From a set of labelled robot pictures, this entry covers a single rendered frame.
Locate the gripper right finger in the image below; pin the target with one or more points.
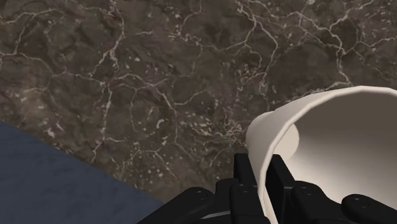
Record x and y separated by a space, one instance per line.
305 198

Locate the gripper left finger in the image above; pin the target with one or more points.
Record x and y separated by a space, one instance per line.
245 198

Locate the white cup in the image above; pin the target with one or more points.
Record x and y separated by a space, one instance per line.
341 130

